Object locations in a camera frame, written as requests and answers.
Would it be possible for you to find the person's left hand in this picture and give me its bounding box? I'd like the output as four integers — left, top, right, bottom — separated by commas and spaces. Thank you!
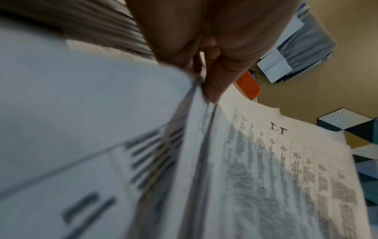
125, 0, 302, 105

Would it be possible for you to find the bundle of printed paper sheets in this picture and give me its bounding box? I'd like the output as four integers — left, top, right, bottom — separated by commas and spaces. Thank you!
0, 23, 219, 239

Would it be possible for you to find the white folded paper sheet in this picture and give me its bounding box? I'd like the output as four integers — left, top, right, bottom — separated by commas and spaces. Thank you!
256, 48, 293, 83

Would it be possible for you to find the orange perforated plastic piece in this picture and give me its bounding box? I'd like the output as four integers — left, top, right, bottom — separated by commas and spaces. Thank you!
235, 70, 262, 101

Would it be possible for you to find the grey striped stack of papers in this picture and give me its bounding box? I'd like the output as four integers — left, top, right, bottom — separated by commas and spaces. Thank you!
0, 0, 156, 60

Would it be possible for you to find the printed table paper sheet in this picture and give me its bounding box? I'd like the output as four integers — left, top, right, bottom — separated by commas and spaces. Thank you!
165, 87, 371, 239

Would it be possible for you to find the geometric patterned box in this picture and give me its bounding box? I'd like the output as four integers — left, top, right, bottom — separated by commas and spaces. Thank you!
317, 107, 378, 207

